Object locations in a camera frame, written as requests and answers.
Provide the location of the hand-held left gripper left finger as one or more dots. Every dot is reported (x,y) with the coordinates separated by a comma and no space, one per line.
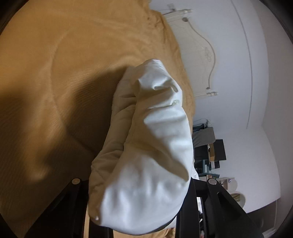
(68,206)

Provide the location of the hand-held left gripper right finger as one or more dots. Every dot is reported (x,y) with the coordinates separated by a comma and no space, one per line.
(221,207)

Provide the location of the white puffer jacket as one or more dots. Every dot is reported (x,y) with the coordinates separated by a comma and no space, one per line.
(148,160)

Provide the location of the black monitor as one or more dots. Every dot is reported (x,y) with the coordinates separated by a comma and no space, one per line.
(221,150)

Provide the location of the chair with grey cloth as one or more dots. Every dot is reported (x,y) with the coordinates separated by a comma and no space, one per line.
(203,137)

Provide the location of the orange quilted bed cover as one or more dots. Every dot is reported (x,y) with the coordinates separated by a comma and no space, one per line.
(57,68)

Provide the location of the white bed headboard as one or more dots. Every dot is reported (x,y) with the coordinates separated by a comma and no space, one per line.
(196,57)

